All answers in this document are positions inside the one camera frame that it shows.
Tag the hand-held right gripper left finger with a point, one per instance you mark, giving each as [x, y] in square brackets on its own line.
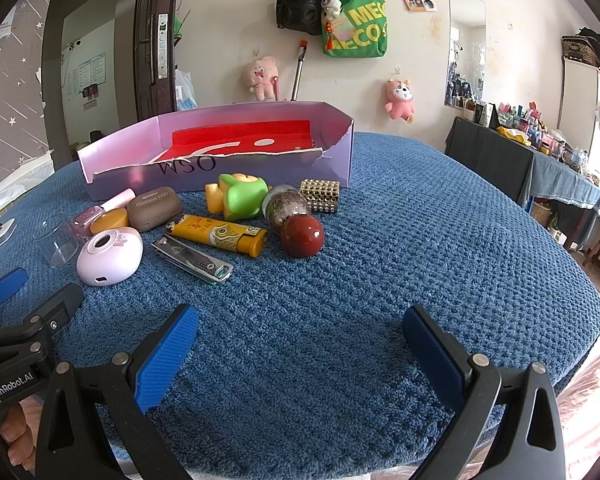
[167, 355]

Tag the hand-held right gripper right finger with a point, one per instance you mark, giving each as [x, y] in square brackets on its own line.
[430, 345]

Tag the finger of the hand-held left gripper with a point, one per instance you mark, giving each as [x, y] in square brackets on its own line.
[5, 285]
[62, 305]

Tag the pink round device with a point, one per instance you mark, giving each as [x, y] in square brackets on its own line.
[105, 262]

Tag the clear glass cup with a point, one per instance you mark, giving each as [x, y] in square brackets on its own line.
[55, 245]

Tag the pink nail polish bottle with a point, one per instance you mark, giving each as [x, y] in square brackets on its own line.
[82, 222]

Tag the silver nail clipper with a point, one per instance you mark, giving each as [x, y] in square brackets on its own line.
[195, 262]

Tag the orange round tin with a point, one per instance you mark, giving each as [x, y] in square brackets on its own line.
[111, 219]

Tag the yellow lighter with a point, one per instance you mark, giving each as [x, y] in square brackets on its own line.
[215, 235]

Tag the brown earbuds case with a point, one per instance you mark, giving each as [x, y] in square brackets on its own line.
[155, 210]

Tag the pink cardboard box red liner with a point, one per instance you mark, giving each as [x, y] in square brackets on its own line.
[130, 175]

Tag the glitter bottle with red ball cap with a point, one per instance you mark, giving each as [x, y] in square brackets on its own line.
[302, 237]

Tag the green capybara toy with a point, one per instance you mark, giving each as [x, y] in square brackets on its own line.
[240, 200]

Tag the gold studded case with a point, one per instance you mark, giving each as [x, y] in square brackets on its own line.
[320, 195]

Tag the person's left hand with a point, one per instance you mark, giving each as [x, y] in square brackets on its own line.
[17, 435]

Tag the white sheer cloth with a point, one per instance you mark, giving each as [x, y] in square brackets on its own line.
[15, 180]

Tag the pink bedding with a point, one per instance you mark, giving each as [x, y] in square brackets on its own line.
[590, 410]

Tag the star print curtain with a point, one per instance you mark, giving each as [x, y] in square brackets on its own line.
[10, 110]

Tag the blue table cloth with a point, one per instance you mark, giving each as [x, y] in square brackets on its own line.
[565, 180]

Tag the yellow cloth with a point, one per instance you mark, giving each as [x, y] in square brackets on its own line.
[512, 134]

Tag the red paper sheet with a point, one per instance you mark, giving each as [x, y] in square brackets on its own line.
[230, 135]

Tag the row of cosmetic bottles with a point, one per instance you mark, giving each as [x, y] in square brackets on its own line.
[530, 127]

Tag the blue plastic bag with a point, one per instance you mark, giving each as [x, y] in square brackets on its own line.
[185, 92]

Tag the pink fox plush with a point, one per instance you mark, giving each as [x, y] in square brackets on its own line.
[399, 100]

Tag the dark wooden door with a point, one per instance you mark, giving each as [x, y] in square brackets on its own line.
[145, 35]

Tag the white wardrobe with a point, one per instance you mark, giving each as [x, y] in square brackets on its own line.
[577, 100]

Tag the pink pig plush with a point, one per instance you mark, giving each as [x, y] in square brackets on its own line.
[260, 77]

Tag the green tote bag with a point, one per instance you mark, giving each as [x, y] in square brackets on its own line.
[365, 30]

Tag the iridescent card charm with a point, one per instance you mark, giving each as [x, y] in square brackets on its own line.
[342, 31]

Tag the red tassel charm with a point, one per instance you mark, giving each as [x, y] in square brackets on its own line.
[328, 35]

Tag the patterned storage bag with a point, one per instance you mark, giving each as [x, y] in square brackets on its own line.
[577, 47]

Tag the panda plush charm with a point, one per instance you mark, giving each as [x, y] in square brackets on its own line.
[332, 5]

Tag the black backpack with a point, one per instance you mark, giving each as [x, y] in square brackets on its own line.
[300, 5]

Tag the wall mirror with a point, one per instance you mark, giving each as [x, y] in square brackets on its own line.
[467, 60]

